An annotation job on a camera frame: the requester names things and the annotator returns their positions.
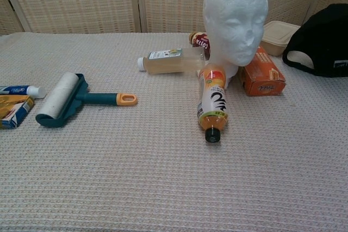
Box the white foam mannequin head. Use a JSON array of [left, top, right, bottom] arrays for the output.
[[202, 0, 269, 89]]

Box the beige woven tablecloth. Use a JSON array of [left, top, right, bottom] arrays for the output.
[[0, 32, 348, 232]]

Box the woven bamboo folding screen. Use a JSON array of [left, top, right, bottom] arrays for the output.
[[0, 0, 348, 36]]

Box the blue white toothpaste tube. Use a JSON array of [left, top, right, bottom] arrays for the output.
[[0, 85, 47, 100]]

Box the pale tea bottle white cap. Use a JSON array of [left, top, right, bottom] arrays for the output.
[[137, 47, 206, 76]]

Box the beige lidded lunch box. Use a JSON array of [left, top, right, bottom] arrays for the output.
[[260, 21, 301, 57]]

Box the orange cardboard box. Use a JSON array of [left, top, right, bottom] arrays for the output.
[[237, 45, 287, 97]]

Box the black baseball cap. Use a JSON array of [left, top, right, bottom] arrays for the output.
[[282, 3, 348, 78]]

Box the orange drink bottle black cap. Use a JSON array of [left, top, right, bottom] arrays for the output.
[[196, 62, 229, 143]]

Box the yellow blue printed box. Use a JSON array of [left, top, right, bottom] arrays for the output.
[[0, 95, 36, 130]]

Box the brown red coffee bottle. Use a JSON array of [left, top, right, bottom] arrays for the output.
[[189, 31, 212, 61]]

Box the teal lint roller orange handle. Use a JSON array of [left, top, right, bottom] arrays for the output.
[[35, 71, 138, 128]]

